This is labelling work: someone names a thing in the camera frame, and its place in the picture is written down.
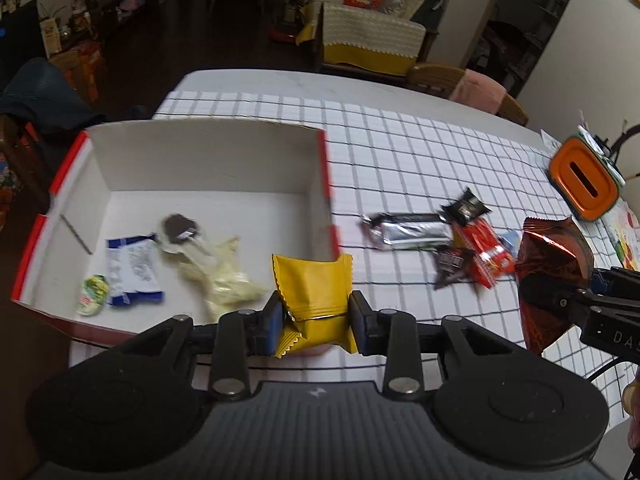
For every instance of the light blue snack packet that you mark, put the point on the light blue snack packet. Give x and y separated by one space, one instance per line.
510 240

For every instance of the red chip packet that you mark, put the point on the red chip packet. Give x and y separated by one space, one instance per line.
491 259

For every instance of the beige covered sofa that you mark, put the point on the beige covered sofa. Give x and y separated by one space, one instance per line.
387 41

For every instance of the chocolate lollipop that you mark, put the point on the chocolate lollipop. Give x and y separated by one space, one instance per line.
178 233

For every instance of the blue white snack packet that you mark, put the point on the blue white snack packet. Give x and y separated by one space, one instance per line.
132 264

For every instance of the white grid tablecloth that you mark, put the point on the white grid tablecloth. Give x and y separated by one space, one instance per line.
361 161

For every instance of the green round candy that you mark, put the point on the green round candy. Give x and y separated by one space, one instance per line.
94 292

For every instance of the dark chocolate packet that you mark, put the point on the dark chocolate packet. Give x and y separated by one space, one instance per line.
452 264

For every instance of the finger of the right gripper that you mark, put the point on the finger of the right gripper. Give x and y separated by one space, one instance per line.
599 283

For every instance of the wooden chair with pink cloth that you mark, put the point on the wooden chair with pink cloth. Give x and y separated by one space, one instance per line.
467 88

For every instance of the orange green tissue box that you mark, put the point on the orange green tissue box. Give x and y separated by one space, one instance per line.
585 175

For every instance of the yellow snack packet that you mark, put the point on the yellow snack packet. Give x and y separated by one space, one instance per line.
315 296

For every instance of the person's left hand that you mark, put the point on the person's left hand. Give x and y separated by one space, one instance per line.
631 405

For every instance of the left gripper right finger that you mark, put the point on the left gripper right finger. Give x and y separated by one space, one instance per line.
393 334

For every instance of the pale yellow snack wrapper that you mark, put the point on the pale yellow snack wrapper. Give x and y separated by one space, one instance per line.
226 287

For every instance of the black small snack packet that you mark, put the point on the black small snack packet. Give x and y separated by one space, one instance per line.
465 209

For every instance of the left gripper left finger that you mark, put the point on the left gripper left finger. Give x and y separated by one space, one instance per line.
239 336

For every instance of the red and white cardboard box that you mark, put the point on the red and white cardboard box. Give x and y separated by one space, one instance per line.
56 258

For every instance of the brown red snack bag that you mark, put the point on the brown red snack bag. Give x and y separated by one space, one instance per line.
554 261

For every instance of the silver foil snack bar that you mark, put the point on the silver foil snack bar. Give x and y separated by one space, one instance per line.
407 231

